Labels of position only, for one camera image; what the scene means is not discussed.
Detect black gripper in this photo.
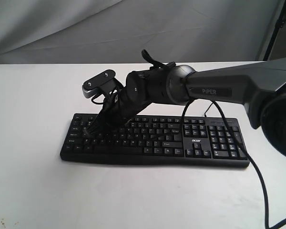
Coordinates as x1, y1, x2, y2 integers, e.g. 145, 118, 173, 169
83, 71, 151, 138

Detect black acer keyboard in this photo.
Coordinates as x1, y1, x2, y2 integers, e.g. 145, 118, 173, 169
60, 114, 249, 168

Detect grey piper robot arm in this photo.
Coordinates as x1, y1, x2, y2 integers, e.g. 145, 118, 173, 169
82, 50, 286, 157

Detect grey backdrop cloth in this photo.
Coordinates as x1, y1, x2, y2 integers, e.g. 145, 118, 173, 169
0, 0, 283, 64

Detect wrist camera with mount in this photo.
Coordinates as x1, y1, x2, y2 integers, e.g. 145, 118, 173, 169
82, 69, 123, 98

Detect black metal stand frame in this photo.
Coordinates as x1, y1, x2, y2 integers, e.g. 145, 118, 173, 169
263, 0, 286, 61

